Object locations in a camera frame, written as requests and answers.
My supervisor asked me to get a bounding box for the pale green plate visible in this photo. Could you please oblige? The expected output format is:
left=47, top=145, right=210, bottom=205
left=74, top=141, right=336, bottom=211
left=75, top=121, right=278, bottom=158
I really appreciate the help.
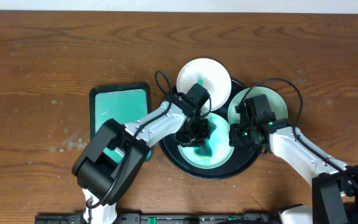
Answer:
left=178, top=113, right=234, bottom=169
left=227, top=86, right=288, bottom=124

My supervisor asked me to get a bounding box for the white plate with green stain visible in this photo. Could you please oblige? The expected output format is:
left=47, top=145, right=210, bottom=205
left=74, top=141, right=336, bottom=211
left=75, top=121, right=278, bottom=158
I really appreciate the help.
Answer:
left=177, top=58, right=231, bottom=111

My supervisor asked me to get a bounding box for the dark green scrubbing sponge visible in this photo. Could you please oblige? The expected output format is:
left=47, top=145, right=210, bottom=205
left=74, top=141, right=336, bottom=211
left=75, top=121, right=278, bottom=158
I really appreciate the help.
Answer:
left=194, top=146, right=213, bottom=158

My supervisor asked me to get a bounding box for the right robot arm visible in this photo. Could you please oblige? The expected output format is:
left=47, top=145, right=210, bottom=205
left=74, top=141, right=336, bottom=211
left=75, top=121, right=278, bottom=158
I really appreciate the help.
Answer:
left=228, top=105, right=358, bottom=223

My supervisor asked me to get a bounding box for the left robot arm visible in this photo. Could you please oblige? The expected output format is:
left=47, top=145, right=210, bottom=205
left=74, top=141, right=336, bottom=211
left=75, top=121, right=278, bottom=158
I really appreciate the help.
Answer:
left=71, top=92, right=211, bottom=223

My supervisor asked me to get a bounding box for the round black tray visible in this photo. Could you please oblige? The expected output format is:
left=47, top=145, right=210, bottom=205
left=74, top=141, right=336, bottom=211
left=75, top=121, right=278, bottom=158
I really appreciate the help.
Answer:
left=159, top=79, right=260, bottom=179

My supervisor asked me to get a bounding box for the dark green rectangular soap tray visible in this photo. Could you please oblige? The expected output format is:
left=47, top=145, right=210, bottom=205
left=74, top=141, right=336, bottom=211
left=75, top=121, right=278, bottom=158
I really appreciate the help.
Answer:
left=89, top=82, right=153, bottom=162

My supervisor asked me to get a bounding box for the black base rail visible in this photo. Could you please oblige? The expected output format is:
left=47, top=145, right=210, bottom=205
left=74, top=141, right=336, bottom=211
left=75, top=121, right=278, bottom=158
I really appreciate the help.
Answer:
left=34, top=213, right=281, bottom=224

